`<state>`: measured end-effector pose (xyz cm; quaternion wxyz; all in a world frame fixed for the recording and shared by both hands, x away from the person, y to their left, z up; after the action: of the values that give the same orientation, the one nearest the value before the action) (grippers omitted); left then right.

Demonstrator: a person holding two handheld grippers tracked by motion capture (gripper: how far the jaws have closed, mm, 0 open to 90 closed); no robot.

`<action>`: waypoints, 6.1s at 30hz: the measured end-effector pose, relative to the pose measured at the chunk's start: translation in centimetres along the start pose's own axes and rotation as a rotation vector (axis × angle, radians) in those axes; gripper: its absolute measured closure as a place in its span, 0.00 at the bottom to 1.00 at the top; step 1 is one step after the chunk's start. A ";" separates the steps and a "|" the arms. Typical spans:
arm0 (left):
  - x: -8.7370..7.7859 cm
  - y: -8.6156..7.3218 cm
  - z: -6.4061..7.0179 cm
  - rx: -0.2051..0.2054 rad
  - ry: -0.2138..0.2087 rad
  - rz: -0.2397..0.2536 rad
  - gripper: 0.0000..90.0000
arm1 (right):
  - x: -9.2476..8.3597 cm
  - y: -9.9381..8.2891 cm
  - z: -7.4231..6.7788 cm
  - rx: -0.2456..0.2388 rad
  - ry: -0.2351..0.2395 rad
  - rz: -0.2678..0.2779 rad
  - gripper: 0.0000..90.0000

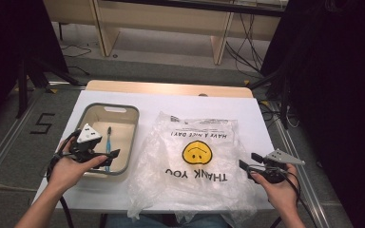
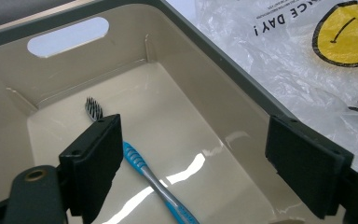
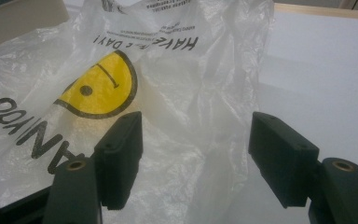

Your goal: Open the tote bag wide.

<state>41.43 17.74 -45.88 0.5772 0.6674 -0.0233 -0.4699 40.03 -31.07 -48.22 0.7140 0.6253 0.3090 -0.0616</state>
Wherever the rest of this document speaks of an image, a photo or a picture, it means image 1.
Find hand-held gripper cable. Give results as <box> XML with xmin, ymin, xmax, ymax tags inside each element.
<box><xmin>269</xmin><ymin>167</ymin><xmax>318</xmax><ymax>228</ymax></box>
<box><xmin>46</xmin><ymin>129</ymin><xmax>79</xmax><ymax>228</ymax></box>

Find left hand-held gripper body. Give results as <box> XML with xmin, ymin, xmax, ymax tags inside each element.
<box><xmin>68</xmin><ymin>123</ymin><xmax>108</xmax><ymax>164</ymax></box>

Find clear plastic bag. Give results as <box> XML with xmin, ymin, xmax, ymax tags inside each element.
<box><xmin>126</xmin><ymin>111</ymin><xmax>259</xmax><ymax>227</ymax></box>

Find right hand-held gripper cable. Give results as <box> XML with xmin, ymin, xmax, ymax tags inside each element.
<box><xmin>269</xmin><ymin>167</ymin><xmax>318</xmax><ymax>228</ymax></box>

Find light wooden table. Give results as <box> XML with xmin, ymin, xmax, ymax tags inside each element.
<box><xmin>85</xmin><ymin>79</ymin><xmax>255</xmax><ymax>99</ymax></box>

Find blue toothbrush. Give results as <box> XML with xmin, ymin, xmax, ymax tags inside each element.
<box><xmin>105</xmin><ymin>126</ymin><xmax>113</xmax><ymax>174</ymax></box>

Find beige wooden desk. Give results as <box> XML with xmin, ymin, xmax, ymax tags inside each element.
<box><xmin>42</xmin><ymin>0</ymin><xmax>288</xmax><ymax>66</ymax></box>

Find person's legs in jeans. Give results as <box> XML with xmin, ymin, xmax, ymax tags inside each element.
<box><xmin>104</xmin><ymin>213</ymin><xmax>230</xmax><ymax>228</ymax></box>

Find black curtain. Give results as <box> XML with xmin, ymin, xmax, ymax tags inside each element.
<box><xmin>260</xmin><ymin>0</ymin><xmax>365</xmax><ymax>228</ymax></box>
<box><xmin>0</xmin><ymin>0</ymin><xmax>69</xmax><ymax>134</ymax></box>

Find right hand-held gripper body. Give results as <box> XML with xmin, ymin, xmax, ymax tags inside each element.
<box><xmin>256</xmin><ymin>148</ymin><xmax>306</xmax><ymax>184</ymax></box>

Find person's right hand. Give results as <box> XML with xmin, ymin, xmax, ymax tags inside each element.
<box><xmin>250</xmin><ymin>164</ymin><xmax>300</xmax><ymax>218</ymax></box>

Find black metal stand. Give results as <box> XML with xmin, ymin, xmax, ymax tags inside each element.
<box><xmin>15</xmin><ymin>56</ymin><xmax>80</xmax><ymax>120</ymax></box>
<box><xmin>248</xmin><ymin>67</ymin><xmax>291</xmax><ymax>129</ymax></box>

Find thin black floor cable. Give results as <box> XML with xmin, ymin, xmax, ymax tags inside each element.
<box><xmin>60</xmin><ymin>44</ymin><xmax>93</xmax><ymax>77</ymax></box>

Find person's left hand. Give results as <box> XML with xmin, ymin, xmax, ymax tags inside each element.
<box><xmin>47</xmin><ymin>137</ymin><xmax>108</xmax><ymax>198</ymax></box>

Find black cables beside table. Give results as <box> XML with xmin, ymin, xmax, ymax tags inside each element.
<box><xmin>259</xmin><ymin>100</ymin><xmax>298</xmax><ymax>129</ymax></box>

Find beige bin with grey rim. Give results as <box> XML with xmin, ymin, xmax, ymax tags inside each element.
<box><xmin>75</xmin><ymin>103</ymin><xmax>140</xmax><ymax>179</ymax></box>

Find black cables under desk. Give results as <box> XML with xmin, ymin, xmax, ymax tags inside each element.
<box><xmin>224</xmin><ymin>12</ymin><xmax>267</xmax><ymax>77</ymax></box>

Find white table board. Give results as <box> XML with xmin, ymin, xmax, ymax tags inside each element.
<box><xmin>32</xmin><ymin>89</ymin><xmax>275</xmax><ymax>213</ymax></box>

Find left hand-held gripper cable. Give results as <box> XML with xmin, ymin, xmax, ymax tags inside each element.
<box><xmin>46</xmin><ymin>129</ymin><xmax>79</xmax><ymax>228</ymax></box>

